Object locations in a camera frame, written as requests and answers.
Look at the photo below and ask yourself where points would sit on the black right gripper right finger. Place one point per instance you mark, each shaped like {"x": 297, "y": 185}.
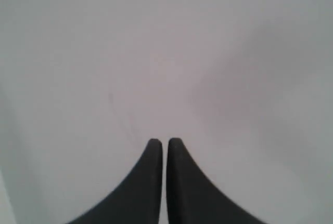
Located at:
{"x": 192, "y": 197}

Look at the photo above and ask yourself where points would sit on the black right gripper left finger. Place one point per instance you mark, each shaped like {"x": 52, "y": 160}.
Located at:
{"x": 137, "y": 199}

